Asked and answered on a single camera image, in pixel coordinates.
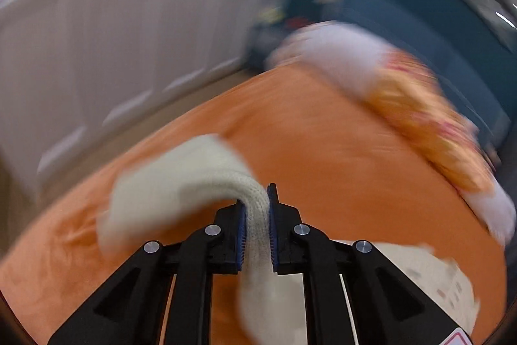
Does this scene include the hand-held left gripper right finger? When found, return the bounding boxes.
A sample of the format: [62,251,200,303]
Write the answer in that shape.
[267,183,474,345]

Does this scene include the orange floral pillow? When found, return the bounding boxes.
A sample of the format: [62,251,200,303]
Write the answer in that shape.
[267,21,517,244]

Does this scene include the teal padded headboard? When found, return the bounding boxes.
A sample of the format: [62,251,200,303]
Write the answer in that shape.
[246,0,517,172]

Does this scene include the orange plush blanket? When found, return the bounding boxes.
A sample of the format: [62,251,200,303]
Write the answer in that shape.
[0,64,507,345]

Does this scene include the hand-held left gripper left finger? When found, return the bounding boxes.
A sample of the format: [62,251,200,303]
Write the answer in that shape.
[47,199,247,345]

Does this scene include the white panelled wardrobe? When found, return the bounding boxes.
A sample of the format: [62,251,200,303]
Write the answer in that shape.
[0,0,301,208]

